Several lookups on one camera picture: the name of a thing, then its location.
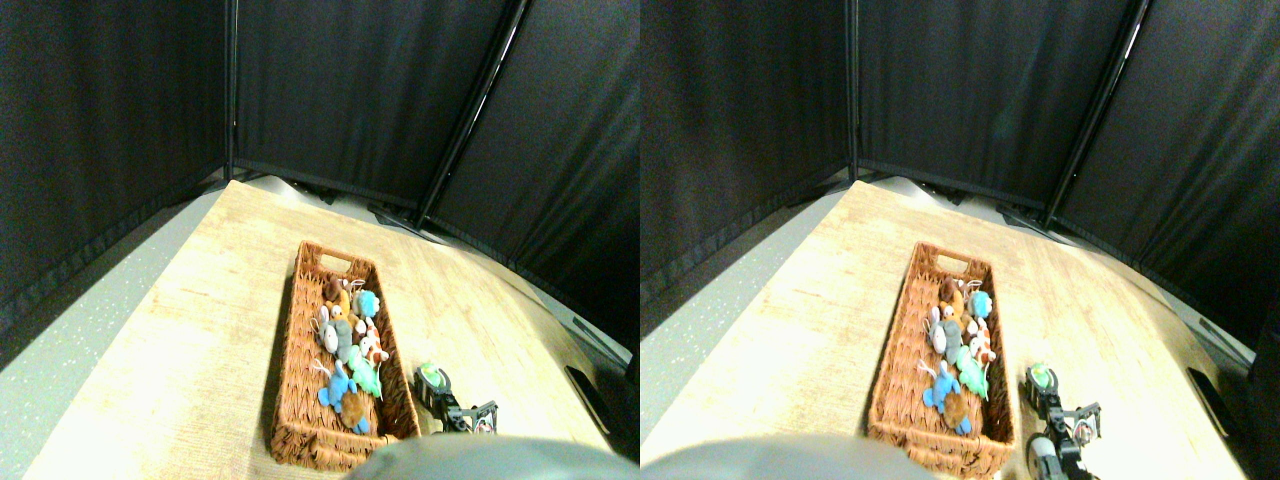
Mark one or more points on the black bracket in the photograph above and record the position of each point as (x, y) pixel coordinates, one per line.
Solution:
(1087, 420)

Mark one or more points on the black curtain stand pole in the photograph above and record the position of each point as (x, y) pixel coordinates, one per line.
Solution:
(1095, 100)
(472, 100)
(853, 100)
(232, 100)

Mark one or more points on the dark brown plush toy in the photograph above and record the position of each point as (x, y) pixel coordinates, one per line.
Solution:
(334, 290)
(949, 290)

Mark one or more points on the brown and white plush toy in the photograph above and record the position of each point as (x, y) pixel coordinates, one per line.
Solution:
(372, 345)
(983, 346)

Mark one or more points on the light blue and white plush toy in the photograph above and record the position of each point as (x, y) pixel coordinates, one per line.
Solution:
(980, 304)
(368, 304)

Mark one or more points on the grey plush toy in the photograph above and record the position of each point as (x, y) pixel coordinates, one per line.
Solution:
(337, 337)
(947, 337)

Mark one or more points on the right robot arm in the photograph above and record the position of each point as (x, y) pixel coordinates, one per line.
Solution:
(1050, 455)

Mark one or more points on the brown wicker basket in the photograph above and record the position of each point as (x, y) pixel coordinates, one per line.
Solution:
(895, 410)
(300, 410)

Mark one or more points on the round green plush toy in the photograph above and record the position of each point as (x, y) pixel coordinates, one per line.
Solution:
(431, 375)
(1041, 377)

